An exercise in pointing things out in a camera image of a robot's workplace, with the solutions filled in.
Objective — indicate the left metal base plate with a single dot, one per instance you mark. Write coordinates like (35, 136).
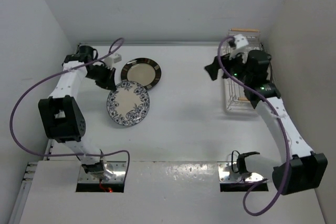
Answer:
(107, 172)

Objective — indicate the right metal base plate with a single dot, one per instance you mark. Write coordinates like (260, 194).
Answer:
(227, 176)

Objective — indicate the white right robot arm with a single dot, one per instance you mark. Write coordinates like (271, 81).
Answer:
(302, 168)

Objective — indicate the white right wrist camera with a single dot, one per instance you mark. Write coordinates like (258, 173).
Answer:
(238, 44)

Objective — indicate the black rimmed cream plate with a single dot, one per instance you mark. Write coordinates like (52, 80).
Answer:
(144, 71)

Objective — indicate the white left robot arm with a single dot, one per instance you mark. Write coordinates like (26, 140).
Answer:
(62, 118)

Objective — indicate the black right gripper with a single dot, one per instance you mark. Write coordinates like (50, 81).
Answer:
(212, 68)

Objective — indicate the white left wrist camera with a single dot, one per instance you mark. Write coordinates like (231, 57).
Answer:
(113, 59)

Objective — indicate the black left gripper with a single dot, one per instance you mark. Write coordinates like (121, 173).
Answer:
(108, 82)

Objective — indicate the blue floral plate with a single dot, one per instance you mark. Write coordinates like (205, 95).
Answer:
(129, 104)

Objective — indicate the metal base plate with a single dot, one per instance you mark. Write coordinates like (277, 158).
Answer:
(107, 172)
(227, 176)

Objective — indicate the white wire dish rack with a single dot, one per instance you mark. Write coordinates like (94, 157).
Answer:
(234, 100)

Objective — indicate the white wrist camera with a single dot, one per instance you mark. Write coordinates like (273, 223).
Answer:
(113, 59)
(238, 44)

